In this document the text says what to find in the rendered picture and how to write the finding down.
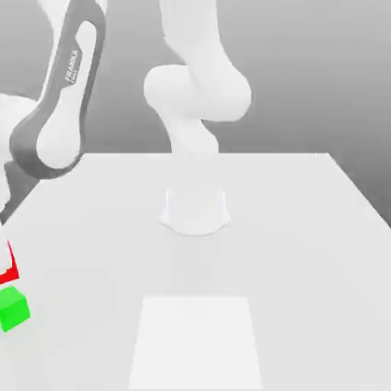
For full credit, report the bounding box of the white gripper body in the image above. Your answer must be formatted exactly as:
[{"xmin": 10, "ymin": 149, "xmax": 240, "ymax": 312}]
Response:
[{"xmin": 0, "ymin": 198, "xmax": 15, "ymax": 273}]

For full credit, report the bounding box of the small red cube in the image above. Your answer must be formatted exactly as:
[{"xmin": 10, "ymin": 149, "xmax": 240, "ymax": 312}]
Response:
[{"xmin": 0, "ymin": 238, "xmax": 21, "ymax": 286}]

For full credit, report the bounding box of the small green cube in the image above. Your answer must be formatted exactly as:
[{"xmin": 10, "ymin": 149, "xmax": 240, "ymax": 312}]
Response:
[{"xmin": 0, "ymin": 285, "xmax": 31, "ymax": 333}]

